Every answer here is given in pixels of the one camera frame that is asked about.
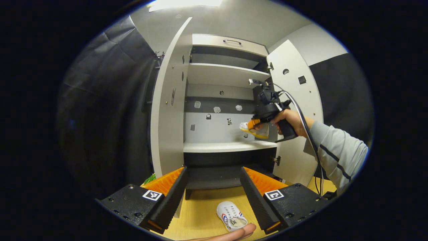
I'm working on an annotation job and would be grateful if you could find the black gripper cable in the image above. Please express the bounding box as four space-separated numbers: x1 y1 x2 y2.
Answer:
267 82 325 198

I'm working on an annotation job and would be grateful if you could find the white cabinet drawer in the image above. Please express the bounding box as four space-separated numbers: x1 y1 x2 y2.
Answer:
192 33 269 57

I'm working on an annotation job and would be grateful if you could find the white striped shoe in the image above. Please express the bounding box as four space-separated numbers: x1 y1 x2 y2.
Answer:
216 201 248 232
239 121 270 140

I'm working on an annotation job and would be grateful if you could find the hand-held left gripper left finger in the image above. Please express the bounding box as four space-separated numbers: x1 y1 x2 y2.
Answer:
95 166 188 235

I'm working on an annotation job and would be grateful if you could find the white shoe cabinet door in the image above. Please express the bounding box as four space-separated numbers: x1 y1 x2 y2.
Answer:
266 39 324 186
150 17 193 218

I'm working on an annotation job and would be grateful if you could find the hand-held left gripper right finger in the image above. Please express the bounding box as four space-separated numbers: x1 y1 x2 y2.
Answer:
239 166 331 235

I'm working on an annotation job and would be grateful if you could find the black backdrop cloth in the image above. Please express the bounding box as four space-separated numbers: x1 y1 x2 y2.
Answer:
57 15 374 198

